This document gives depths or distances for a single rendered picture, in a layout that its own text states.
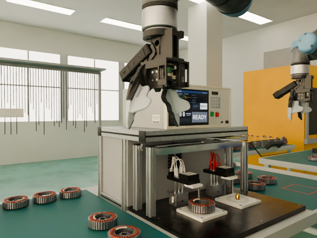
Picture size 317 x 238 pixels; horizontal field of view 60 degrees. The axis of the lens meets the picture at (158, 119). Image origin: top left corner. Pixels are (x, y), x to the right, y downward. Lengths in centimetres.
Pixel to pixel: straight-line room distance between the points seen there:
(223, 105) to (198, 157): 31
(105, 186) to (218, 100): 73
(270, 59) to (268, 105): 86
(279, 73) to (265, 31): 268
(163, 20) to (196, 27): 506
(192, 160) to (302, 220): 56
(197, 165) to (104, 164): 50
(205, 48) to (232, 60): 265
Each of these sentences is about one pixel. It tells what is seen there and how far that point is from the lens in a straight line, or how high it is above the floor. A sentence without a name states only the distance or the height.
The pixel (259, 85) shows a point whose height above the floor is 168.
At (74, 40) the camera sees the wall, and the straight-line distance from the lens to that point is 791.
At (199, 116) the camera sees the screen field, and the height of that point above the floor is 117.
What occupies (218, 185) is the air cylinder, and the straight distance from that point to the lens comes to 147.
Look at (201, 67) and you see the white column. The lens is 536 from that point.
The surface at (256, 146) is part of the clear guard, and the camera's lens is 125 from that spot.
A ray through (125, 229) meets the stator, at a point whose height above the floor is 78.
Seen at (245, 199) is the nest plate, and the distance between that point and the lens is 141.
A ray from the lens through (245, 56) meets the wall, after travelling 769.
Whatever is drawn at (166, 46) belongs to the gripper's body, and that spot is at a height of 131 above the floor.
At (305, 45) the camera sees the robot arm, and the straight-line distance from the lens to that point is 119.
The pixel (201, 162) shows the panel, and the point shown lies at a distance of 154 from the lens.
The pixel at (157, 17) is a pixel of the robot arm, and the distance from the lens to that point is 57.
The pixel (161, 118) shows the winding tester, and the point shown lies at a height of 116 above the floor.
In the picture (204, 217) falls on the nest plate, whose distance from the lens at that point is 115.
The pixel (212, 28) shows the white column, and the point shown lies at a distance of 555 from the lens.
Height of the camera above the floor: 118
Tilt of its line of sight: 1 degrees down
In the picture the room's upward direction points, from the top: straight up
